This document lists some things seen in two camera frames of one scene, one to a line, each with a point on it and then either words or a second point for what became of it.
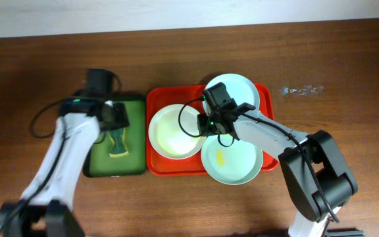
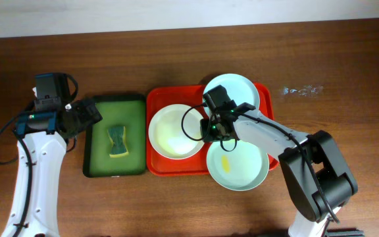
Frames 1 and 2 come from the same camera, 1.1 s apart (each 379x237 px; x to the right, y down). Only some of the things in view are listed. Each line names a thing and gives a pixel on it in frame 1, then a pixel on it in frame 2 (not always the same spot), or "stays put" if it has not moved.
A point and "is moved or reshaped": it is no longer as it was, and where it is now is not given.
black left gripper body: [117, 116] to [89, 112]
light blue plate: [239, 88] stays put
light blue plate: [237, 164] is moved or reshaped
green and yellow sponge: [119, 139] stays put
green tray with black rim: [98, 162] stays put
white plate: [174, 131] stays put
